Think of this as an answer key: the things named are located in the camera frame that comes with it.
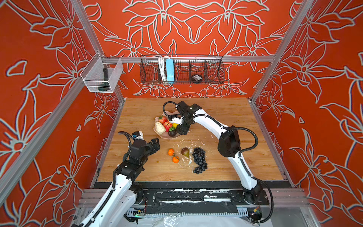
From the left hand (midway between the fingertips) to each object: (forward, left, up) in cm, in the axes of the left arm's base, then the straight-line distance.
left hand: (153, 140), depth 81 cm
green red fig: (-1, -19, -10) cm, 21 cm away
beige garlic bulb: (+11, -1, -4) cm, 12 cm away
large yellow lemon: (+17, -10, -7) cm, 21 cm away
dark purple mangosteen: (+11, -10, -7) cm, 16 cm away
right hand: (+16, -16, -6) cm, 23 cm away
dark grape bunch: (-5, -27, -9) cm, 29 cm away
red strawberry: (+20, -2, -5) cm, 21 cm away
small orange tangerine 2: (-6, -13, -11) cm, 18 cm away
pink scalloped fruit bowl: (+11, -5, -11) cm, 16 cm away
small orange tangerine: (-1, -10, -11) cm, 15 cm away
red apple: (+16, -6, -6) cm, 18 cm away
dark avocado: (+8, -17, +2) cm, 19 cm away
